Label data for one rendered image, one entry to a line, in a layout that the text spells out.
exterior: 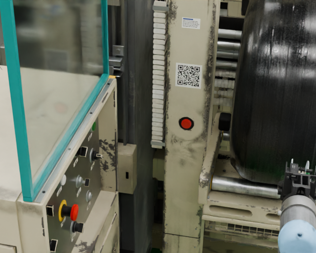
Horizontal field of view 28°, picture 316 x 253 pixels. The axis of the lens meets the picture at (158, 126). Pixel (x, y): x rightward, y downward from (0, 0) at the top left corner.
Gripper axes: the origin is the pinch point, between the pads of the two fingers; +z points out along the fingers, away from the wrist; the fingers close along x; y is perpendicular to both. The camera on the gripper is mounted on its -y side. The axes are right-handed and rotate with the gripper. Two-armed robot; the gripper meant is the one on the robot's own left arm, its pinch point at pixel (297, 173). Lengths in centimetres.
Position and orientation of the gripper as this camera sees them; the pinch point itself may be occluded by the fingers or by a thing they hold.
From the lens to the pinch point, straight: 157.9
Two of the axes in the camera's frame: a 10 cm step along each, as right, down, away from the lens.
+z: 2.0, -4.0, 8.9
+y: 0.4, -9.1, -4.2
